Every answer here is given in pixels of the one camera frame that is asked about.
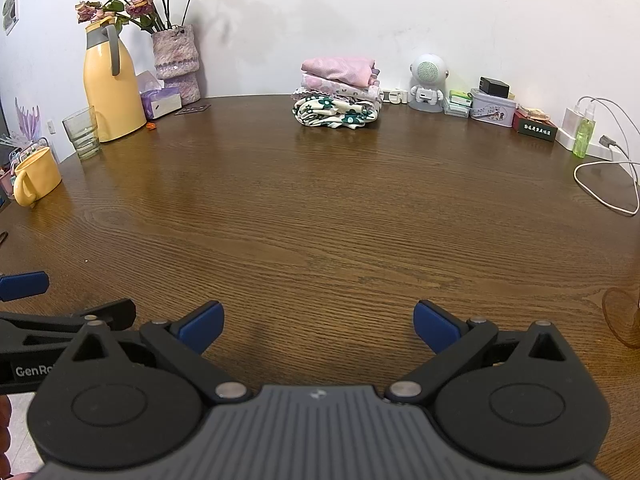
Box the white cable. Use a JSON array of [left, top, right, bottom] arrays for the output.
[[574, 95, 640, 217]]

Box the yellow thermos jug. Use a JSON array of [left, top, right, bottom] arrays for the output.
[[83, 16, 148, 143]]

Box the purple tissue pack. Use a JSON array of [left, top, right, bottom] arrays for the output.
[[136, 71, 183, 121]]

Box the white robot speaker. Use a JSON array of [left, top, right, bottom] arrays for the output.
[[407, 54, 450, 113]]

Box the clear drinking glass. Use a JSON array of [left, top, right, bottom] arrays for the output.
[[62, 105, 103, 160]]

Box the white green floral folded cloth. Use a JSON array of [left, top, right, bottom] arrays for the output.
[[293, 96, 379, 130]]

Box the yellow mug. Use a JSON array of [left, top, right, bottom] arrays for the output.
[[12, 147, 64, 208]]

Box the lilac scalloped folded cloth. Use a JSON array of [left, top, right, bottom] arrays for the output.
[[291, 87, 383, 109]]

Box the green spray bottle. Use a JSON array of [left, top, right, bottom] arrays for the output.
[[573, 101, 597, 158]]

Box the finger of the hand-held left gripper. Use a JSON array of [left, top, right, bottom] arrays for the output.
[[0, 271, 50, 303], [0, 298, 137, 356]]

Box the black charger block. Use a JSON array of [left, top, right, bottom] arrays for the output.
[[479, 76, 511, 98]]

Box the purple artificial plant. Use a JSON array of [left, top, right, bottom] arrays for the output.
[[14, 97, 42, 142]]

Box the green and white box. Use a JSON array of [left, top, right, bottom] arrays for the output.
[[442, 90, 474, 119]]

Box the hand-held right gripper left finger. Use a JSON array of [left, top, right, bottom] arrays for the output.
[[67, 301, 252, 404]]

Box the wall picture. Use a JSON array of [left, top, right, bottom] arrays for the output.
[[1, 0, 20, 36]]

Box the grey tin box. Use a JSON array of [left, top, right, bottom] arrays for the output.
[[469, 88, 518, 124]]

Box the white power strip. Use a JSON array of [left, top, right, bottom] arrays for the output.
[[556, 125, 626, 162]]

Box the dark red box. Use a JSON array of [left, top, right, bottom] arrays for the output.
[[512, 112, 559, 144]]

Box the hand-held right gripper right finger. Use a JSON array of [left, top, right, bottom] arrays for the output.
[[385, 300, 576, 404]]

